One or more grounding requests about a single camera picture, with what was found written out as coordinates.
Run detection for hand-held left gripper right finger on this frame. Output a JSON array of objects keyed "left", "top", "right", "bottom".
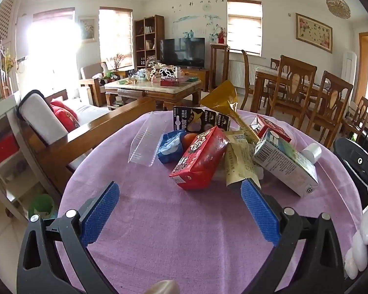
[{"left": 240, "top": 178, "right": 353, "bottom": 294}]

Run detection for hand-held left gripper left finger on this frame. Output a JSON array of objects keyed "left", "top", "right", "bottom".
[{"left": 17, "top": 181, "right": 121, "bottom": 294}]

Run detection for beige paper wrapper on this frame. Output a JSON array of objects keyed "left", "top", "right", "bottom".
[{"left": 224, "top": 131, "right": 263, "bottom": 189}]

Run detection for white and green carton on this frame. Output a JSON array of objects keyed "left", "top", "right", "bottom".
[{"left": 252, "top": 129, "right": 320, "bottom": 198}]

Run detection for red drink carton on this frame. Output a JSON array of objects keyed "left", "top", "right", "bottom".
[{"left": 169, "top": 125, "right": 229, "bottom": 191}]

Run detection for clear plastic tray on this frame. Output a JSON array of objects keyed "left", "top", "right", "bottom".
[{"left": 128, "top": 117, "right": 169, "bottom": 167}]

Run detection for small red and white carton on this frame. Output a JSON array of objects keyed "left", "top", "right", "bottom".
[{"left": 250, "top": 114, "right": 292, "bottom": 144}]

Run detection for blue and white packet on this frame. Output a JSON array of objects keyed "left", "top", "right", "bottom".
[{"left": 157, "top": 129, "right": 187, "bottom": 163}]

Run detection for black battery blister card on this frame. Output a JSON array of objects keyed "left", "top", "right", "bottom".
[{"left": 172, "top": 106, "right": 231, "bottom": 134}]

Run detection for gold foil bag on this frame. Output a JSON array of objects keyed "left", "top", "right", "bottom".
[{"left": 199, "top": 80, "right": 260, "bottom": 144}]

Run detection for person's left hand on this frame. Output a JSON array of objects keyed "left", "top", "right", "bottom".
[{"left": 145, "top": 280, "right": 180, "bottom": 294}]

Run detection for white plastic cap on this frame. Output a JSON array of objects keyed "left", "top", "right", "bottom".
[{"left": 301, "top": 143, "right": 322, "bottom": 163}]

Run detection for green bucket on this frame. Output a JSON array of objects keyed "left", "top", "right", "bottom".
[{"left": 28, "top": 194, "right": 56, "bottom": 219}]

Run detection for wooden sofa with white cushions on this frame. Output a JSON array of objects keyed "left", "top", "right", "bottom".
[{"left": 17, "top": 86, "right": 160, "bottom": 190}]

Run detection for white shelf unit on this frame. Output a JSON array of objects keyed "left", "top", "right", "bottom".
[{"left": 0, "top": 95, "right": 62, "bottom": 221}]

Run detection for white standing air conditioner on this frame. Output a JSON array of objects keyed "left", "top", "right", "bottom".
[{"left": 342, "top": 51, "right": 357, "bottom": 88}]

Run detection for orange fruit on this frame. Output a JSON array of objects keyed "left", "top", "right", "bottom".
[{"left": 181, "top": 132, "right": 200, "bottom": 149}]

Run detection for red cushion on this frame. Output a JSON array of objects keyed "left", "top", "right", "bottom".
[{"left": 50, "top": 99, "right": 81, "bottom": 133}]

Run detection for red storage box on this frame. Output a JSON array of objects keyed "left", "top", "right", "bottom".
[{"left": 0, "top": 133, "right": 20, "bottom": 167}]

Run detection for wooden dining table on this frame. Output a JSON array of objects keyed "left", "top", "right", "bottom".
[{"left": 254, "top": 66, "right": 329, "bottom": 114}]

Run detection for wooden coffee table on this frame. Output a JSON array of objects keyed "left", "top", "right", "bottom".
[{"left": 104, "top": 78, "right": 203, "bottom": 111}]

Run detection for large framed flower picture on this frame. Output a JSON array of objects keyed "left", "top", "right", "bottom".
[{"left": 295, "top": 13, "right": 333, "bottom": 54}]

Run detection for wooden television stand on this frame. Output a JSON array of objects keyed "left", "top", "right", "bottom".
[{"left": 172, "top": 67, "right": 210, "bottom": 92}]

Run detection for wooden armchair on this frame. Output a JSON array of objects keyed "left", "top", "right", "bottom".
[{"left": 80, "top": 62, "right": 111, "bottom": 106}]

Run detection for pink flower branches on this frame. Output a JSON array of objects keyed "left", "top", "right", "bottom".
[{"left": 106, "top": 53, "right": 125, "bottom": 71}]

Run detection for tall wooden plant stand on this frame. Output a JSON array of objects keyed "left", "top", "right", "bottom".
[{"left": 209, "top": 43, "right": 230, "bottom": 94}]

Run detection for flat screen television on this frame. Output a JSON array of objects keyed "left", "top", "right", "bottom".
[{"left": 159, "top": 37, "right": 206, "bottom": 69}]

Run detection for narrow window blind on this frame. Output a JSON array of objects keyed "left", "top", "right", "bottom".
[{"left": 227, "top": 0, "right": 263, "bottom": 57}]

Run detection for yellow flower bunch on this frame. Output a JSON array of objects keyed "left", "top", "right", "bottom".
[{"left": 1, "top": 47, "right": 14, "bottom": 72}]

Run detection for red vase with plant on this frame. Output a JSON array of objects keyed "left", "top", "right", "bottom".
[{"left": 213, "top": 26, "right": 227, "bottom": 44}]

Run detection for wide window blind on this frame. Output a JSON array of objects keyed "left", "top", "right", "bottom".
[{"left": 99, "top": 7, "right": 133, "bottom": 65}]

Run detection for small framed picture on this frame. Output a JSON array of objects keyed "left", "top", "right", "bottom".
[{"left": 78, "top": 16, "right": 98, "bottom": 43}]

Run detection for wooden bookshelf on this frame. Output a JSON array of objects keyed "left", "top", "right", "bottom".
[{"left": 133, "top": 15, "right": 165, "bottom": 69}]

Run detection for white lattice panel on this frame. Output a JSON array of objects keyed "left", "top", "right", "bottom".
[{"left": 0, "top": 0, "right": 23, "bottom": 48}]

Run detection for white wall radiator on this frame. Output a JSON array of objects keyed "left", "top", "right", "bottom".
[{"left": 228, "top": 60, "right": 270, "bottom": 89}]

